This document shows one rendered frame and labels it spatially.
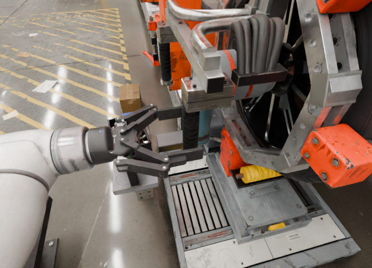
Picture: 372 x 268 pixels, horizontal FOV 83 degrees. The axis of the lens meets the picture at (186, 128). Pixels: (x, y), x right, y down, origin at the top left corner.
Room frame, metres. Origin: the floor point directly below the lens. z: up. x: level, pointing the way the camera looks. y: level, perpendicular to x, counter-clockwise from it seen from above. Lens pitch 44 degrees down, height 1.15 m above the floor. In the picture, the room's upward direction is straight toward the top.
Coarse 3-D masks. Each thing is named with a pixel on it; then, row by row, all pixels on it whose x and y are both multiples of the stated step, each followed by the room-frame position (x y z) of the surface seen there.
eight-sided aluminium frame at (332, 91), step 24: (240, 0) 0.74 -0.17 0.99; (312, 0) 0.39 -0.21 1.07; (312, 24) 0.37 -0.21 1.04; (336, 24) 0.38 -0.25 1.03; (216, 48) 0.77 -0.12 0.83; (312, 48) 0.35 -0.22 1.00; (336, 48) 0.35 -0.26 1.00; (312, 72) 0.33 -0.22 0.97; (336, 72) 0.31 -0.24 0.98; (360, 72) 0.31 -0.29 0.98; (312, 96) 0.31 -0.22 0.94; (336, 96) 0.28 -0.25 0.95; (240, 120) 0.60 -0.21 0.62; (312, 120) 0.29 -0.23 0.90; (336, 120) 0.29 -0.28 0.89; (240, 144) 0.48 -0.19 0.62; (288, 144) 0.31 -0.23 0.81; (288, 168) 0.28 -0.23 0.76
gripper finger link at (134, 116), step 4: (152, 104) 0.41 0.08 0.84; (144, 108) 0.39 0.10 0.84; (148, 108) 0.39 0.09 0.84; (132, 112) 0.38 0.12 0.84; (136, 112) 0.38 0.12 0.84; (140, 112) 0.38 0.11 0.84; (144, 112) 0.39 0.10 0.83; (124, 116) 0.36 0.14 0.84; (128, 116) 0.36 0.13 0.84; (132, 116) 0.37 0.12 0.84; (136, 116) 0.37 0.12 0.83; (140, 116) 0.38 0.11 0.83; (116, 120) 0.35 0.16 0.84; (120, 120) 0.35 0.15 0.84; (128, 120) 0.36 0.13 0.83; (132, 120) 0.37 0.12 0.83; (136, 120) 0.37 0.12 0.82; (128, 124) 0.36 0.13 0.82
